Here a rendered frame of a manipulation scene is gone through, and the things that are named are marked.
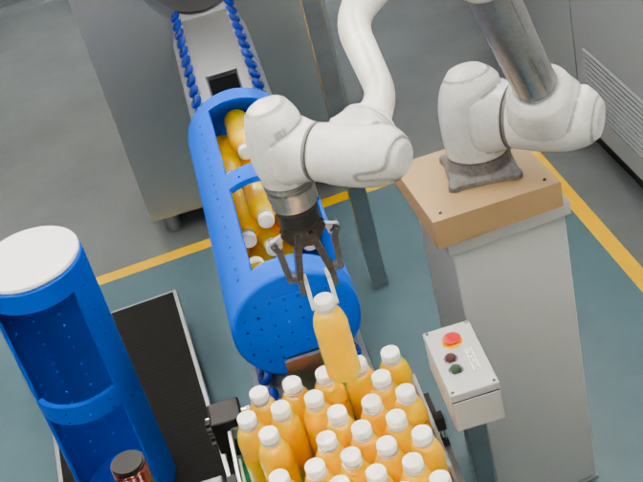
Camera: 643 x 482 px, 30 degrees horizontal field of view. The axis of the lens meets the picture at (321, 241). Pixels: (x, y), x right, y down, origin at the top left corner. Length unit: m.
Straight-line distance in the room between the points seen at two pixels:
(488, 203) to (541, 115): 0.27
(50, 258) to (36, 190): 2.47
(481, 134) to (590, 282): 1.51
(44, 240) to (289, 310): 0.93
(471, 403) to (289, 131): 0.68
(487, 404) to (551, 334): 0.83
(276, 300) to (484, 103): 0.69
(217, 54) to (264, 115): 2.16
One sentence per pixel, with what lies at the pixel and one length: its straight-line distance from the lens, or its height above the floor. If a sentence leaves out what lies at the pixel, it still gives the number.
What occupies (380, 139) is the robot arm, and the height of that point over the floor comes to 1.71.
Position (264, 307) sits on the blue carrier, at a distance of 2.55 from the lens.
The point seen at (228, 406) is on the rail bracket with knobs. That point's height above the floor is 1.00.
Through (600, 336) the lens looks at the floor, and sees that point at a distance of 4.05.
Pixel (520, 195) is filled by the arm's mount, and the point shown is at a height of 1.07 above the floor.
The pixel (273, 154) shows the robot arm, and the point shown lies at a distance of 2.02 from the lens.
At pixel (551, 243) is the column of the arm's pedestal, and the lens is 3.01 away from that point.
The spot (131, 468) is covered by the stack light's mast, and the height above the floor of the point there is 1.26.
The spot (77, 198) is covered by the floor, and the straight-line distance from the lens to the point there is 5.47.
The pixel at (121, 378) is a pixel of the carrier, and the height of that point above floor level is 0.62.
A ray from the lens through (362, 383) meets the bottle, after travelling 2.48.
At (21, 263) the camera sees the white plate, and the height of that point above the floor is 1.04.
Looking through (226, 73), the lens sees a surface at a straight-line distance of 3.69.
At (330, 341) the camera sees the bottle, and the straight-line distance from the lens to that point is 2.30.
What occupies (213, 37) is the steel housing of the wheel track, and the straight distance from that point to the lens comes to 4.28.
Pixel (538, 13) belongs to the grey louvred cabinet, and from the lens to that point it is 5.03.
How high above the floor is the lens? 2.73
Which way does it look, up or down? 36 degrees down
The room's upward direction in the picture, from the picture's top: 15 degrees counter-clockwise
